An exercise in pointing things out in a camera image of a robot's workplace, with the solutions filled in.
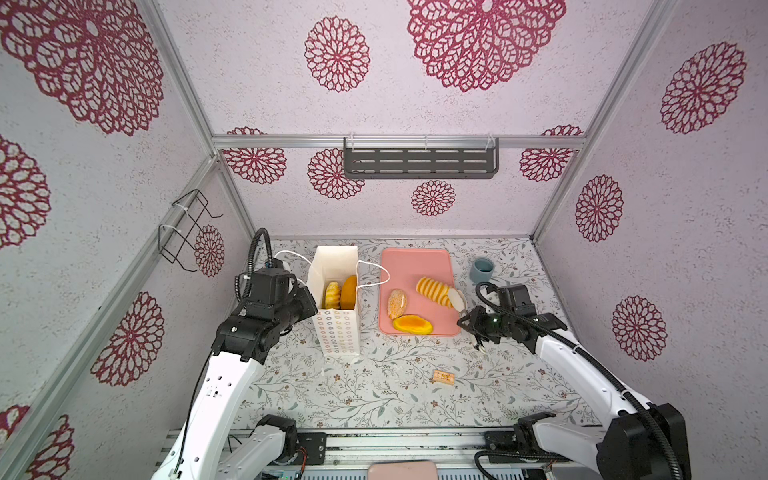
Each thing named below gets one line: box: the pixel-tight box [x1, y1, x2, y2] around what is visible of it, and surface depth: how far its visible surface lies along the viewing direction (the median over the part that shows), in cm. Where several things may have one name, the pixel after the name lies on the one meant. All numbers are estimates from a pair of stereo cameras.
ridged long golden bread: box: [416, 276, 465, 312], surface depth 93 cm
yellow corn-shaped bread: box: [325, 281, 341, 309], surface depth 88 cm
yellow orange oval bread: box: [392, 315, 433, 335], surface depth 94 cm
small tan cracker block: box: [433, 370, 455, 385], surface depth 86 cm
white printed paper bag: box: [307, 245, 361, 356], surface depth 83 cm
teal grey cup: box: [469, 258, 495, 283], surface depth 108 cm
